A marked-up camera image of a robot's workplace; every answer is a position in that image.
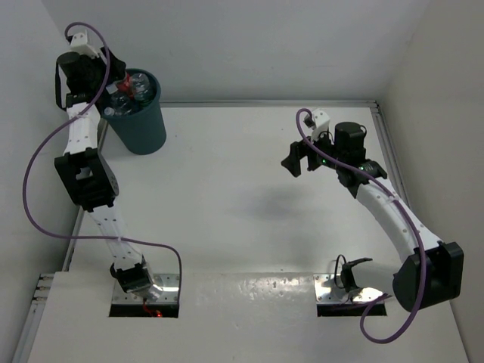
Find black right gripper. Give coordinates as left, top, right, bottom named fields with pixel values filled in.
left=282, top=125, right=344, bottom=176

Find red label plastic bottle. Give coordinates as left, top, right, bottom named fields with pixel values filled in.
left=114, top=73, right=134, bottom=99

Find green label plastic bottle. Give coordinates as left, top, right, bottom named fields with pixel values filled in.
left=134, top=92, right=154, bottom=108

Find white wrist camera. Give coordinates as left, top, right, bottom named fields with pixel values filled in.
left=303, top=108, right=330, bottom=142
left=70, top=31, right=100, bottom=59

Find dark teal ribbed bin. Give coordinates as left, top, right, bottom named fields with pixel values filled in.
left=101, top=68, right=166, bottom=155

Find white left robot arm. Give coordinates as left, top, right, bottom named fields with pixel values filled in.
left=54, top=51, right=154, bottom=299

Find blue label plastic bottle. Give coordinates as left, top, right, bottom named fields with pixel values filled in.
left=111, top=92, right=134, bottom=116

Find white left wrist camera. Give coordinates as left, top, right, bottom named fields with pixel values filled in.
left=70, top=31, right=100, bottom=59

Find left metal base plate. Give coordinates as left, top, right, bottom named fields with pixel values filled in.
left=111, top=274, right=179, bottom=306

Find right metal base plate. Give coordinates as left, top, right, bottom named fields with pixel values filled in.
left=313, top=274, right=383, bottom=306

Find clear unlabelled plastic bottle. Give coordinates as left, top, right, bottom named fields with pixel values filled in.
left=104, top=107, right=115, bottom=116

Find metal base plate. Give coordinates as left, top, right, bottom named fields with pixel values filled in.
left=313, top=274, right=383, bottom=306
left=111, top=274, right=179, bottom=306

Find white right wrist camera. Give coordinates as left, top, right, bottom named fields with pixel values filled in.
left=303, top=108, right=330, bottom=142

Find clear bottle green white label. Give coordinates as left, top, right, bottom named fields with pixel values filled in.
left=131, top=73, right=153, bottom=96

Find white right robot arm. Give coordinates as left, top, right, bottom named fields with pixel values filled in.
left=54, top=53, right=464, bottom=312

